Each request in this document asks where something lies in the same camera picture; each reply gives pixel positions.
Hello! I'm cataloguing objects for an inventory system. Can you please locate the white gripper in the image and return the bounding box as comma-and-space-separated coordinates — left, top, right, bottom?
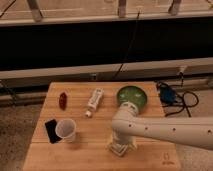
111, 131, 133, 145

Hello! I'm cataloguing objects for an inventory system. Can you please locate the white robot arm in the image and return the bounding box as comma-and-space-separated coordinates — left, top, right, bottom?
112, 102, 213, 150

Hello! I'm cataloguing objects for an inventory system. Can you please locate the green bowl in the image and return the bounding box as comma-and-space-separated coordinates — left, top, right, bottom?
117, 86, 147, 109

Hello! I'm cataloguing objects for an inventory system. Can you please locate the white tube with cap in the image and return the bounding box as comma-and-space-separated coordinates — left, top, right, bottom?
85, 88, 104, 118

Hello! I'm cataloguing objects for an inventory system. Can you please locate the translucent plastic cup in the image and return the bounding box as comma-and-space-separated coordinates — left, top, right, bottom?
55, 118, 76, 142

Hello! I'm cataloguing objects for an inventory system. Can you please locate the blue power adapter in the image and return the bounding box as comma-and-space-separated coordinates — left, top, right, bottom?
160, 88, 175, 103

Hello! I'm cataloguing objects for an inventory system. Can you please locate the dark red chili pepper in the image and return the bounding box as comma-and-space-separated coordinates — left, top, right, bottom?
59, 93, 67, 110

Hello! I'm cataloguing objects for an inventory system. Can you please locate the black rectangular phone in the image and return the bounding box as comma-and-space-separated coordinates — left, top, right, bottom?
45, 119, 61, 144

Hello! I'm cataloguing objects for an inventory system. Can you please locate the black hanging cable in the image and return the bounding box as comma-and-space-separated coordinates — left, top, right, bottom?
111, 9, 141, 81

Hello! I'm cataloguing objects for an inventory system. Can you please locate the black floor cable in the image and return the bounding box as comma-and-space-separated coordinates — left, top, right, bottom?
155, 80, 200, 121

